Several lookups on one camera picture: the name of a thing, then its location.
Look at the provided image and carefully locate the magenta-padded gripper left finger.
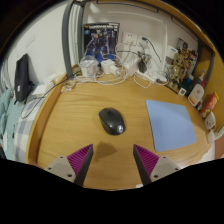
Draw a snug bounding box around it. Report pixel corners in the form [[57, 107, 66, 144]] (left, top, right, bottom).
[[43, 143, 95, 187]]

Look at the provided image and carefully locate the black computer mouse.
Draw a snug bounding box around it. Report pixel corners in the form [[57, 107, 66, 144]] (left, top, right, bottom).
[[98, 107, 126, 136]]

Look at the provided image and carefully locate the white power strip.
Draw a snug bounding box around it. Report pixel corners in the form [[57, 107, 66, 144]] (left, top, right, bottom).
[[133, 70, 158, 85]]

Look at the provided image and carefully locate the grey metal frame post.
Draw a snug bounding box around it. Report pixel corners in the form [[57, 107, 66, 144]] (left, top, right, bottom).
[[61, 0, 84, 79]]

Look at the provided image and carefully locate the red snack can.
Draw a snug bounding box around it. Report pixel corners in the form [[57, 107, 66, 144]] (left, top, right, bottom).
[[200, 91, 220, 119]]

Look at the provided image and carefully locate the robot model kit box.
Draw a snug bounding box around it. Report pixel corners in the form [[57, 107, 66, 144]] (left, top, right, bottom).
[[82, 22, 121, 66]]

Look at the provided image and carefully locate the brown tree figure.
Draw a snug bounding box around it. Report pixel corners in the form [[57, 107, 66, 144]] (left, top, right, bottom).
[[165, 49, 198, 92]]

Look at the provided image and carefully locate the white router box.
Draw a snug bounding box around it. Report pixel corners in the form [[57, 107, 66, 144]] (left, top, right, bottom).
[[165, 44, 179, 63]]

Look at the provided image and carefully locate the white wall socket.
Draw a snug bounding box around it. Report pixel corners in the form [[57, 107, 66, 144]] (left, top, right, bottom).
[[136, 34, 151, 50], [120, 30, 138, 46]]

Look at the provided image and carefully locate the small white desk clock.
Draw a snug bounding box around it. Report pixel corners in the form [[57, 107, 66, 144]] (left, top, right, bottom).
[[177, 87, 188, 97]]

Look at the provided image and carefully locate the white desk lamp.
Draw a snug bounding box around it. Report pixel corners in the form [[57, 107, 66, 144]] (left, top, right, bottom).
[[96, 9, 169, 79]]

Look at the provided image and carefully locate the clear plastic cup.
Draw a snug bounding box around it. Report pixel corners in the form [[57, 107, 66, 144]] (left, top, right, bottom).
[[79, 55, 100, 78]]

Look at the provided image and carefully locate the black cable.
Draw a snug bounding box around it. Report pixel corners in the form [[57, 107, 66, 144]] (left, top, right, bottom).
[[141, 36, 163, 63]]

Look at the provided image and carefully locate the black power adapter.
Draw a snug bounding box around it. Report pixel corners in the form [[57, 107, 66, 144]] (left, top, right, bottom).
[[138, 59, 148, 74]]

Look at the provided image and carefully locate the light blue mouse pad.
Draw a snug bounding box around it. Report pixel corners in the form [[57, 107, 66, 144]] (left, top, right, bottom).
[[145, 99, 198, 153]]

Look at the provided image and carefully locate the colourful figure box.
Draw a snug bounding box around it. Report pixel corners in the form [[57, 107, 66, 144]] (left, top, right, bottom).
[[176, 37, 189, 52]]

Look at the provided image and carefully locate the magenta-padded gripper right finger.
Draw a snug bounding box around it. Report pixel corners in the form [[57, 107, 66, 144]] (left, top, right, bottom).
[[132, 143, 183, 186]]

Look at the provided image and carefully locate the white lotion pump bottle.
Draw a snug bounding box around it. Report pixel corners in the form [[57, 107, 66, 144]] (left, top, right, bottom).
[[187, 79, 206, 107]]

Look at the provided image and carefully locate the grey bottle with white tip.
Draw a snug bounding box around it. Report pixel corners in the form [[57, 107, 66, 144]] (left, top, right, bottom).
[[196, 69, 207, 88]]

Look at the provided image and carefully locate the black bag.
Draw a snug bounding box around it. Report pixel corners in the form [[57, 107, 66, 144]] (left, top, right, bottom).
[[14, 53, 34, 103]]

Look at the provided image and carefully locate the checked bed blanket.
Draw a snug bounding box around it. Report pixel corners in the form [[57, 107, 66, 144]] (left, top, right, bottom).
[[0, 88, 44, 161]]

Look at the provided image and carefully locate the white mug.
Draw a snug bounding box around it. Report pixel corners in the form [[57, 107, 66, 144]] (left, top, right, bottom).
[[204, 111, 218, 131]]

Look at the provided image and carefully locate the metal cup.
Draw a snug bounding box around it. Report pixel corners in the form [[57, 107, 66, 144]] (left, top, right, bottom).
[[139, 53, 153, 66]]

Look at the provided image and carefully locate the white cable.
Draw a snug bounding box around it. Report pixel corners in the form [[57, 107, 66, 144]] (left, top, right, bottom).
[[68, 41, 168, 89]]

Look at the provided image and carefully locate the dark metal frame post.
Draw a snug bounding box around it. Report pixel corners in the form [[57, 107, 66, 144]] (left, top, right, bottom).
[[196, 39, 216, 81]]

